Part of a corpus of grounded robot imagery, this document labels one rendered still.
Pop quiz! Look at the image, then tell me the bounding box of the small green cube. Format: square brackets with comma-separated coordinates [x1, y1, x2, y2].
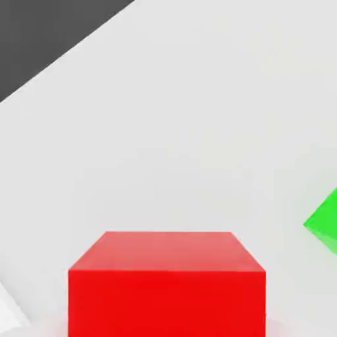
[302, 186, 337, 255]

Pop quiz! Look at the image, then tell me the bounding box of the small red cube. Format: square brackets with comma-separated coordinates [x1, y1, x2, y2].
[67, 230, 267, 337]

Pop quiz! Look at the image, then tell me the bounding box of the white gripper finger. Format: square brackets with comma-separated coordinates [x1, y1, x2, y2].
[0, 283, 32, 334]

